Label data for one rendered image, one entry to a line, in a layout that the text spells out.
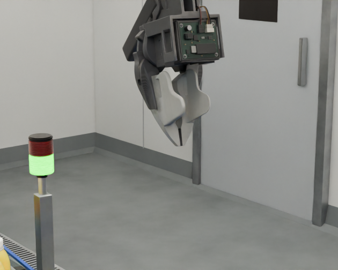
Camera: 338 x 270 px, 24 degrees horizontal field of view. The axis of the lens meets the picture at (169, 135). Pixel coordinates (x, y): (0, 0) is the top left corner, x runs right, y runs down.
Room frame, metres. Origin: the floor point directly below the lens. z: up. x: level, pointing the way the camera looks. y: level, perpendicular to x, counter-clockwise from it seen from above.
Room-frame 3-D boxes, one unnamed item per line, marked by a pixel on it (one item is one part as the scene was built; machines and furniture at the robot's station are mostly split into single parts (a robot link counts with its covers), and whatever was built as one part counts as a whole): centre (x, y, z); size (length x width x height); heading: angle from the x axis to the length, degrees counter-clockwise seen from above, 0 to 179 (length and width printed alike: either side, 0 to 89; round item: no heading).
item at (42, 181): (1.98, 0.33, 1.18); 0.06 x 0.06 x 0.16
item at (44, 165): (1.98, 0.33, 1.18); 0.06 x 0.06 x 0.05
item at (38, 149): (1.98, 0.33, 1.23); 0.06 x 0.06 x 0.04
